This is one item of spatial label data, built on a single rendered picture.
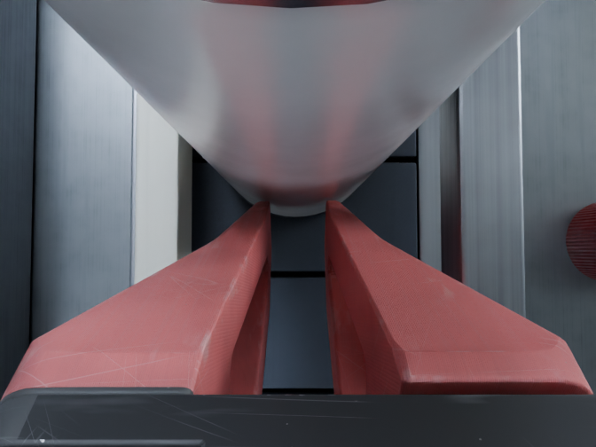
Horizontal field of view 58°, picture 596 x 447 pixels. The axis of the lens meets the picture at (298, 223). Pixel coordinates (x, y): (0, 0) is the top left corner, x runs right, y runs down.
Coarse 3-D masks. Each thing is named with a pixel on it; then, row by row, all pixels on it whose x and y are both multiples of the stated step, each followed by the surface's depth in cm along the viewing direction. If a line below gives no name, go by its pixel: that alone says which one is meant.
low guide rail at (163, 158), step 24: (144, 120) 14; (144, 144) 14; (168, 144) 14; (144, 168) 14; (168, 168) 14; (144, 192) 14; (168, 192) 14; (144, 216) 14; (168, 216) 14; (144, 240) 14; (168, 240) 14; (144, 264) 14; (168, 264) 14
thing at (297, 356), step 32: (192, 160) 19; (192, 192) 18; (224, 192) 18; (384, 192) 18; (416, 192) 18; (192, 224) 18; (224, 224) 18; (288, 224) 18; (320, 224) 18; (384, 224) 18; (416, 224) 18; (288, 256) 18; (320, 256) 18; (416, 256) 18; (288, 288) 18; (320, 288) 18; (288, 320) 18; (320, 320) 18; (288, 352) 18; (320, 352) 18; (288, 384) 18; (320, 384) 18
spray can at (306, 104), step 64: (64, 0) 3; (128, 0) 3; (192, 0) 2; (256, 0) 2; (320, 0) 2; (384, 0) 2; (448, 0) 2; (512, 0) 3; (128, 64) 4; (192, 64) 3; (256, 64) 3; (320, 64) 3; (384, 64) 3; (448, 64) 4; (192, 128) 6; (256, 128) 5; (320, 128) 5; (384, 128) 5; (256, 192) 11; (320, 192) 10
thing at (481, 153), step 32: (512, 64) 10; (480, 96) 10; (512, 96) 10; (448, 128) 10; (480, 128) 10; (512, 128) 10; (448, 160) 10; (480, 160) 10; (512, 160) 10; (448, 192) 10; (480, 192) 10; (512, 192) 10; (448, 224) 10; (480, 224) 10; (512, 224) 10; (448, 256) 10; (480, 256) 10; (512, 256) 10; (480, 288) 10; (512, 288) 10
